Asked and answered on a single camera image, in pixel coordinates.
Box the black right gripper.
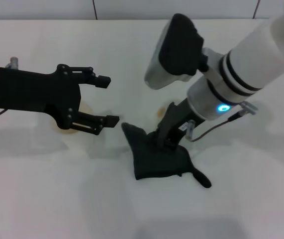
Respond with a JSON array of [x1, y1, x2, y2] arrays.
[[156, 99, 206, 150]]

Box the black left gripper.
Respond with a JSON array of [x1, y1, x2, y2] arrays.
[[0, 63, 112, 130]]

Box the dark blue rag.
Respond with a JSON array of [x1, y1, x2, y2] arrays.
[[121, 121, 212, 189]]

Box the clear plastic cup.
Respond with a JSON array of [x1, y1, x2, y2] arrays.
[[51, 103, 109, 160]]

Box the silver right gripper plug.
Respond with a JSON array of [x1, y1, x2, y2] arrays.
[[185, 119, 196, 139]]

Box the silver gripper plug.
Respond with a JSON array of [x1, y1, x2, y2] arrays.
[[6, 56, 20, 69], [185, 119, 196, 139]]

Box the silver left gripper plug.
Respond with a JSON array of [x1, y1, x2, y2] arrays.
[[6, 56, 20, 69]]

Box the thin right arm cable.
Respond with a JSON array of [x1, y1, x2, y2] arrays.
[[190, 109, 244, 142]]

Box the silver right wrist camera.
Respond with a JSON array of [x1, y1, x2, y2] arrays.
[[144, 13, 209, 90]]

